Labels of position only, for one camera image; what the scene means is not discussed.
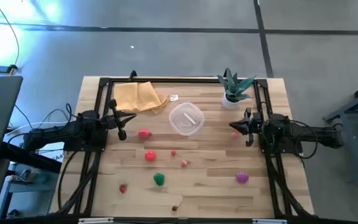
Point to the bright red toy cherry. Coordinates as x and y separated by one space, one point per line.
173 153

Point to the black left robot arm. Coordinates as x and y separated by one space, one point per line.
61 132

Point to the purple toy cabbage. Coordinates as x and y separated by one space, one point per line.
242 177

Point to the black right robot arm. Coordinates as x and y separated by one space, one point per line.
306 133

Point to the white metal bracket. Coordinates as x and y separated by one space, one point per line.
95 220
269 221

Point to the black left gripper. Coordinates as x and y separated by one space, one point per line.
113 121

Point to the red toy tomato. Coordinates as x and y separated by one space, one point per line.
150 155

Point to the green plant in white pot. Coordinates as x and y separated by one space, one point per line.
230 101

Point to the pink toy peach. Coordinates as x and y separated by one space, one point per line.
184 163

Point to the blue-grey shelf cart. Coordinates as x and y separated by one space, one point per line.
26 186

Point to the yellow folded cloth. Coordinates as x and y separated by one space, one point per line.
135 98

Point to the red toy strawberry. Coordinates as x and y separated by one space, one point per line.
123 188

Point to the white handwritten paper note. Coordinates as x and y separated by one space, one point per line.
174 97

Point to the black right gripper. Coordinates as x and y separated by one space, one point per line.
255 124

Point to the small pink toy berry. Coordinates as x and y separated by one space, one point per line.
235 134

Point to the green toy bell pepper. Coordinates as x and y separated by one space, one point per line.
159 179

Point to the black desk beam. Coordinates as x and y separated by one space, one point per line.
30 157

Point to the red split toy apple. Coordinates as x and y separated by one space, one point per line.
144 133

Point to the clear plastic tupperware container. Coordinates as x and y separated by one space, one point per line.
179 124

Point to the white cardboard box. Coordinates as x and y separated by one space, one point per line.
53 149

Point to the black aluminium table frame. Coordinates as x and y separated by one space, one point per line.
182 80

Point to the dark red toy cherry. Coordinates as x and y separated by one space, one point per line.
174 208

